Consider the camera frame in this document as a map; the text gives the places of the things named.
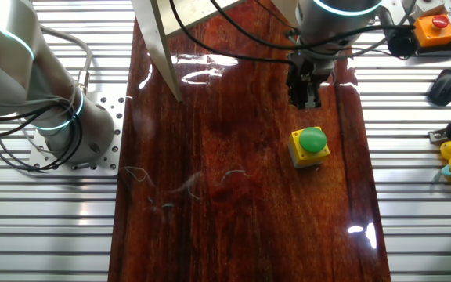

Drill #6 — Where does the beige wooden shelf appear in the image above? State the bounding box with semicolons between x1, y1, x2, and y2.
130;0;299;103

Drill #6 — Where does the thick grey cable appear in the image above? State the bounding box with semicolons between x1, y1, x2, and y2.
39;25;93;96

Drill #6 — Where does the black cable bundle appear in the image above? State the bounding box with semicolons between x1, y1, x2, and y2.
0;96;85;173

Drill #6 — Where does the orange emergency stop box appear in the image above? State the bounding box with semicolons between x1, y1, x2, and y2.
412;14;451;49

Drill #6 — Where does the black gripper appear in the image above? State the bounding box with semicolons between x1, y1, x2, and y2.
286;50;336;110

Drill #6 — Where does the black computer mouse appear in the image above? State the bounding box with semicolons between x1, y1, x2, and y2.
427;69;451;107

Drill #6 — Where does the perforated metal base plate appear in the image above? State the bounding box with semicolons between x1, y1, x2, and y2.
27;92;127;177

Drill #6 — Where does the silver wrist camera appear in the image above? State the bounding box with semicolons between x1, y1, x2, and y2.
377;2;417;32

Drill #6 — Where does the black camera cable with plug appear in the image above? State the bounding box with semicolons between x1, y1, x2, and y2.
209;0;418;60

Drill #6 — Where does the glossy red-brown wooden board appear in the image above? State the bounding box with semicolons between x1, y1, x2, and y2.
107;0;391;282

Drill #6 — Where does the yellow box green push button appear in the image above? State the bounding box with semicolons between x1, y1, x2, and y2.
287;126;331;169

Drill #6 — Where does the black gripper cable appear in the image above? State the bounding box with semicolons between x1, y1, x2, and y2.
169;0;295;67

